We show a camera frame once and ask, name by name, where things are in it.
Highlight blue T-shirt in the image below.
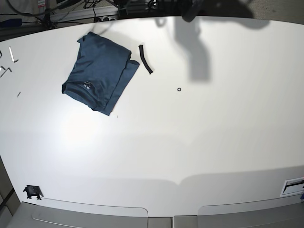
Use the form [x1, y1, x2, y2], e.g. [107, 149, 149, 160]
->
[62, 32, 140, 115]

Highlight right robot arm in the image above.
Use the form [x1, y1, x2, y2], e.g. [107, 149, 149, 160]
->
[114, 0, 147, 16]

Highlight black plastic clip part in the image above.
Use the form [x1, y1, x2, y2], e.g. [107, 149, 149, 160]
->
[23, 185, 44, 200]

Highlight long silver hex key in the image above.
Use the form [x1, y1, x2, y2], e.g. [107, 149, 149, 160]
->
[9, 46, 18, 63]

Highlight silver hex key pair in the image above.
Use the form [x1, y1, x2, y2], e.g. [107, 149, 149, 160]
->
[0, 66, 12, 77]

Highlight right grey chair back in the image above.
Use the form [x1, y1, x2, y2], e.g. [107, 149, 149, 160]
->
[173, 197, 304, 228]

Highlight blue box in background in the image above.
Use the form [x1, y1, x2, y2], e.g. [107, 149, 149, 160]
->
[0, 19, 22, 28]

